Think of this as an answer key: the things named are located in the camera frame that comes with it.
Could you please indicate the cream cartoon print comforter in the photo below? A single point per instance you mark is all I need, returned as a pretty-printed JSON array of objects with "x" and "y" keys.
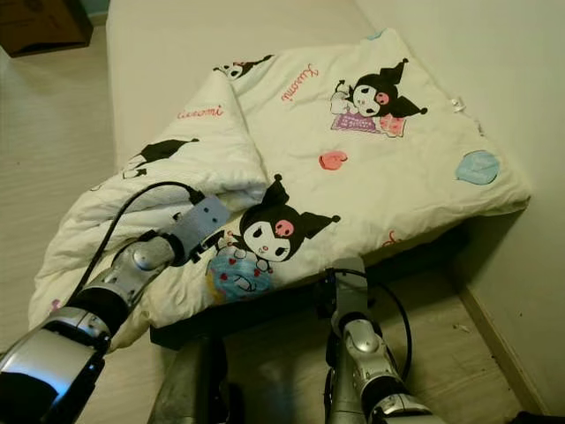
[{"x": 362, "y": 159}]

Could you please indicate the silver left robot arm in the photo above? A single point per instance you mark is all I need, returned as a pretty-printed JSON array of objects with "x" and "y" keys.
[{"x": 97, "y": 309}]

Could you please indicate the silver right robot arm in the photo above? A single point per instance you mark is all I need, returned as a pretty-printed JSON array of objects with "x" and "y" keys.
[{"x": 371, "y": 371}]

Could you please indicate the dark green bed base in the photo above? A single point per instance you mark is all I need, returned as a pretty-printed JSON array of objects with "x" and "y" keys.
[{"x": 282, "y": 309}]

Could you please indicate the dark robot leg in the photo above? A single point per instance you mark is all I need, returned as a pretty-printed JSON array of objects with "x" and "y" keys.
[{"x": 334, "y": 393}]

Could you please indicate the beige sheeted bed mattress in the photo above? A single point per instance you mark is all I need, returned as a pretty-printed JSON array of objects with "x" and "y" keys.
[{"x": 185, "y": 49}]

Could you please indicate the brown cardboard box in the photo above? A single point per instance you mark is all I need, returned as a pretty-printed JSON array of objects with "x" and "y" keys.
[{"x": 44, "y": 25}]

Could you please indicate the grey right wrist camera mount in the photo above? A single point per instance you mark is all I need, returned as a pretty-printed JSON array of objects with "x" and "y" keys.
[{"x": 350, "y": 287}]

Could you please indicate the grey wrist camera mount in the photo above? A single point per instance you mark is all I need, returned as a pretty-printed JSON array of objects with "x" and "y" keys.
[
  {"x": 205, "y": 223},
  {"x": 350, "y": 287}
]

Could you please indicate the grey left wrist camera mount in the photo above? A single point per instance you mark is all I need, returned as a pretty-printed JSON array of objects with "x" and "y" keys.
[{"x": 205, "y": 223}]

